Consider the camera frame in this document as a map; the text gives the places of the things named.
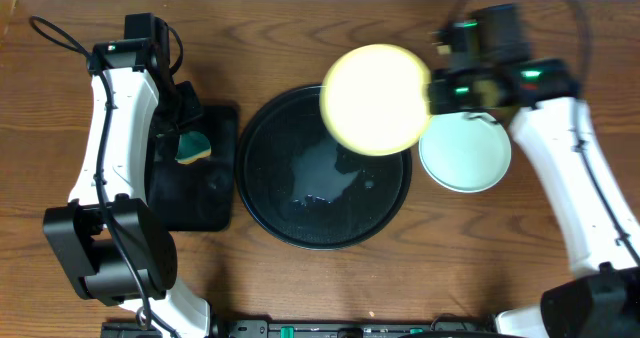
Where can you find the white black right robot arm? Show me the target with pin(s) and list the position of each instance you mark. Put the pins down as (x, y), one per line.
(553, 127)

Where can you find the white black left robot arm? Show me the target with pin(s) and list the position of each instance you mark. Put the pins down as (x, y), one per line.
(110, 244)

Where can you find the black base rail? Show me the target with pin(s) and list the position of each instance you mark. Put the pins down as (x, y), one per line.
(256, 328)

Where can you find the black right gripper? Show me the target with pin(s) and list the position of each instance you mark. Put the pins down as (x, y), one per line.
(436, 96)

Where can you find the yellow plate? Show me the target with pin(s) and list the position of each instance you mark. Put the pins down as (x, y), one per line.
(374, 101)

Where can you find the round black tray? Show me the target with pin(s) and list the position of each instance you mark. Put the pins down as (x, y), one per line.
(304, 188)

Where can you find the green yellow sponge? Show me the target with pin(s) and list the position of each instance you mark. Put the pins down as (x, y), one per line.
(192, 146)

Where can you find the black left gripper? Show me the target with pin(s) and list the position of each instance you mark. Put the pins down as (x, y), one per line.
(185, 116)

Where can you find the rectangular black tray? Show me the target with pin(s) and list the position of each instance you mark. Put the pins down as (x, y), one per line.
(198, 196)

